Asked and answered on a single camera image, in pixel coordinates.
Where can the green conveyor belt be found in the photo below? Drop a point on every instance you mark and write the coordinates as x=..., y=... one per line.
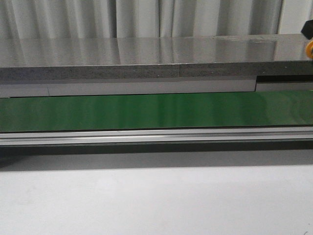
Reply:
x=156, y=111

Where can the aluminium conveyor frame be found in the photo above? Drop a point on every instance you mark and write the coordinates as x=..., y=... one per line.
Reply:
x=18, y=144

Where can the grey stone counter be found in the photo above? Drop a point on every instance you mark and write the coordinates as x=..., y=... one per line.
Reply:
x=70, y=67

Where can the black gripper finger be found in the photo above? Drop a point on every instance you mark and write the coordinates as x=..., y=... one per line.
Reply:
x=307, y=29

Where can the yellow mushroom push button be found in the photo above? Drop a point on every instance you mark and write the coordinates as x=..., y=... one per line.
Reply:
x=309, y=50

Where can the white curtain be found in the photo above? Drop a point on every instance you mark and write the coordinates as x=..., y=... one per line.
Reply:
x=52, y=19

